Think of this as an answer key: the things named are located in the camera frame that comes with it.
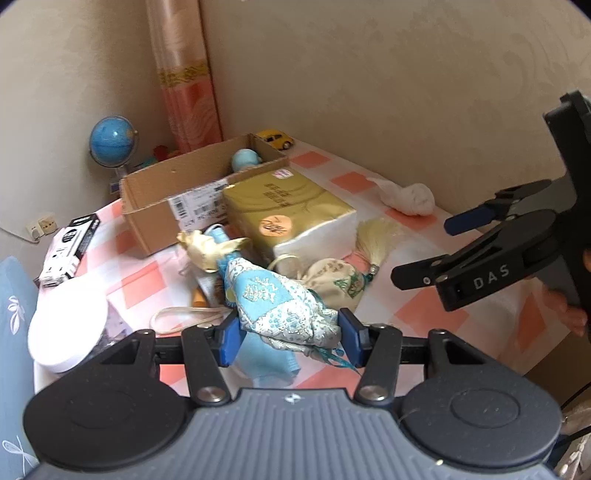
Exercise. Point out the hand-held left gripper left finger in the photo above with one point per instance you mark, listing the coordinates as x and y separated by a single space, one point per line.
228 344

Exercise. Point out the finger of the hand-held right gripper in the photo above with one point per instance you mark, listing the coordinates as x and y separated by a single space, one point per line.
466 220
485 272

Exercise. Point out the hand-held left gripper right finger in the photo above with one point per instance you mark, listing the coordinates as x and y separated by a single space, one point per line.
349 341

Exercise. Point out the light blue face mask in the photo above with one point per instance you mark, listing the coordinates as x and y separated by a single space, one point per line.
218 235
270 364

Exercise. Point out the white cloth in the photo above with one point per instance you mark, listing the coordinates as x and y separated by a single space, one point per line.
411 196

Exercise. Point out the cream sachet with blond tassel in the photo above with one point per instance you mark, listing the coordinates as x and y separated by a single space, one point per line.
334 279

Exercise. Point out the blue patterned cloth pouch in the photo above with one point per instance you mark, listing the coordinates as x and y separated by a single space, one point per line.
277 300

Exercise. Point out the cream satin cloth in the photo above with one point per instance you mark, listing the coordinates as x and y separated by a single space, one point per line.
203 251

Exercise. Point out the brown cardboard box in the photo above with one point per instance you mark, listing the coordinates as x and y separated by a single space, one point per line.
157 194

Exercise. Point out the person's right hand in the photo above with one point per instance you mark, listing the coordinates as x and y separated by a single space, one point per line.
565 310

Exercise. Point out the small orange object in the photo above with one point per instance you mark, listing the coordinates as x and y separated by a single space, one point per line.
200 300

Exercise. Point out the pink checked tablecloth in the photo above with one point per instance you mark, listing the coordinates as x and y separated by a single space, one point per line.
406 300

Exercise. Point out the gold tissue pack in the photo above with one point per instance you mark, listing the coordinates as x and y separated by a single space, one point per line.
286 203

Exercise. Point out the white round container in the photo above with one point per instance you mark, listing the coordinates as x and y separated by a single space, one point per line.
64 337

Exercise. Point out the light blue plush toy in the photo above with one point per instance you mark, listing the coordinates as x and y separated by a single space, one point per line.
244 159

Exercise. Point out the black and white box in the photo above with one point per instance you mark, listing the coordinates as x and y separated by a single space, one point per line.
69 244

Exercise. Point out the small brown printed box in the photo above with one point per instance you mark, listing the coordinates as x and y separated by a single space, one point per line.
115 187

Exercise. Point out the yellow toy car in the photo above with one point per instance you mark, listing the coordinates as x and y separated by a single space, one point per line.
272 138

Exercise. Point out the blue bed sheet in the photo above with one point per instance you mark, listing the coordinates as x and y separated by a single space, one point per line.
16 369

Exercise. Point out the blue desk globe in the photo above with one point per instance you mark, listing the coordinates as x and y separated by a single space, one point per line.
111 138

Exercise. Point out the pink patterned curtain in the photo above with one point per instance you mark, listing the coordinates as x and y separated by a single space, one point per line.
184 92

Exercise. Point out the white wall socket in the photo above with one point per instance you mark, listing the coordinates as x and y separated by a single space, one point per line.
47 224
33 230

